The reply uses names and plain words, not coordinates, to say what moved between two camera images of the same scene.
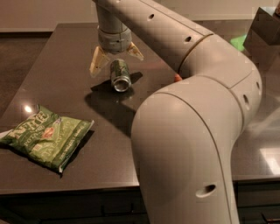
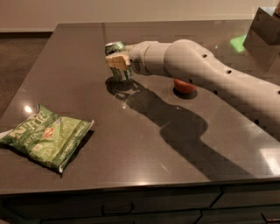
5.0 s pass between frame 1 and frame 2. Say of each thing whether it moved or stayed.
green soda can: moved
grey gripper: moved
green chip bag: stayed
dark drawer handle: stayed
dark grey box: stayed
